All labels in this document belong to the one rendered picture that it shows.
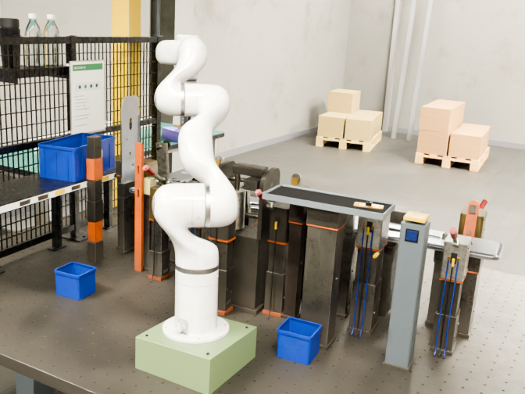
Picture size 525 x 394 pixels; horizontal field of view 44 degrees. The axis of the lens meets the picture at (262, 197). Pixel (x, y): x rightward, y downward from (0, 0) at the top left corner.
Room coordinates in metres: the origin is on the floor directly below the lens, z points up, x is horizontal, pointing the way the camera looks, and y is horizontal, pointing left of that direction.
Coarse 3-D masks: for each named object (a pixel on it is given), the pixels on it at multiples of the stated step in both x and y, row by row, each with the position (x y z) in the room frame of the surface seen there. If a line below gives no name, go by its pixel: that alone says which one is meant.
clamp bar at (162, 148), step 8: (160, 144) 2.27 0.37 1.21; (168, 144) 2.30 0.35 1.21; (160, 152) 2.27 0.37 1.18; (160, 160) 2.28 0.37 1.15; (168, 160) 2.29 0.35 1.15; (160, 168) 2.28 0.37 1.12; (168, 168) 2.29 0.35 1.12; (160, 176) 2.29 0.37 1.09; (168, 176) 2.29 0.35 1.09; (160, 184) 2.30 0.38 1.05
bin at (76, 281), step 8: (72, 264) 2.15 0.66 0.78; (80, 264) 2.14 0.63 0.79; (56, 272) 2.06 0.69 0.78; (64, 272) 2.06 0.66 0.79; (72, 272) 2.15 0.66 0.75; (80, 272) 2.14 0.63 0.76; (88, 272) 2.07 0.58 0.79; (56, 280) 2.07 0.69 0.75; (64, 280) 2.05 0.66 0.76; (72, 280) 2.04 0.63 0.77; (80, 280) 2.04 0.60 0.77; (88, 280) 2.08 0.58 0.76; (56, 288) 2.07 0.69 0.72; (64, 288) 2.05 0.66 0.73; (72, 288) 2.04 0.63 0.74; (80, 288) 2.04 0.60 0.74; (88, 288) 2.08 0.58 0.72; (64, 296) 2.06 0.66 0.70; (72, 296) 2.04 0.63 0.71; (80, 296) 2.04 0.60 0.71
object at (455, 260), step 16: (448, 240) 1.83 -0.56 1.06; (464, 240) 1.84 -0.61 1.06; (448, 256) 1.80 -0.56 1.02; (464, 256) 1.79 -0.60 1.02; (448, 272) 1.81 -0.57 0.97; (464, 272) 1.81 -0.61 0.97; (448, 288) 1.80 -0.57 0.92; (448, 304) 1.81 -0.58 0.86; (448, 320) 1.80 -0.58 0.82; (432, 336) 1.82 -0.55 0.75; (448, 336) 1.80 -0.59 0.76; (448, 352) 1.79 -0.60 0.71
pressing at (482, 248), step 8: (256, 200) 2.36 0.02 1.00; (256, 208) 2.25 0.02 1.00; (392, 224) 2.15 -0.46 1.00; (400, 224) 2.15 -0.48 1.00; (392, 232) 2.06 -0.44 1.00; (432, 232) 2.08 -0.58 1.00; (440, 232) 2.09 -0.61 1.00; (392, 240) 2.00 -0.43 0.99; (432, 240) 2.00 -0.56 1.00; (440, 240) 2.00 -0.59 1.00; (472, 240) 2.02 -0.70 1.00; (480, 240) 2.03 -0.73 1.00; (488, 240) 2.03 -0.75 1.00; (432, 248) 1.94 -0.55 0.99; (440, 248) 1.93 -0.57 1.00; (472, 248) 1.95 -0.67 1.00; (480, 248) 1.95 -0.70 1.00; (488, 248) 1.95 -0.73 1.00; (496, 248) 1.96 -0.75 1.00; (472, 256) 1.89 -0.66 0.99; (480, 256) 1.88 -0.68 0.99; (488, 256) 1.88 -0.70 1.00; (496, 256) 1.88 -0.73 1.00
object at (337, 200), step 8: (272, 192) 1.88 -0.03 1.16; (280, 192) 1.89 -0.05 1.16; (288, 192) 1.89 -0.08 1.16; (296, 192) 1.90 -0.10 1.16; (304, 192) 1.90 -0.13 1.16; (312, 192) 1.91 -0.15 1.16; (320, 192) 1.92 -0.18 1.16; (312, 200) 1.82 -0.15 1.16; (320, 200) 1.83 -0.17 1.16; (328, 200) 1.83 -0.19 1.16; (336, 200) 1.84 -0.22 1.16; (344, 200) 1.84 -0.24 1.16; (352, 200) 1.85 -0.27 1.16; (360, 200) 1.85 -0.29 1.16; (352, 208) 1.76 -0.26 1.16; (360, 208) 1.77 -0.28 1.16; (368, 208) 1.77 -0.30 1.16; (384, 208) 1.78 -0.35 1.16
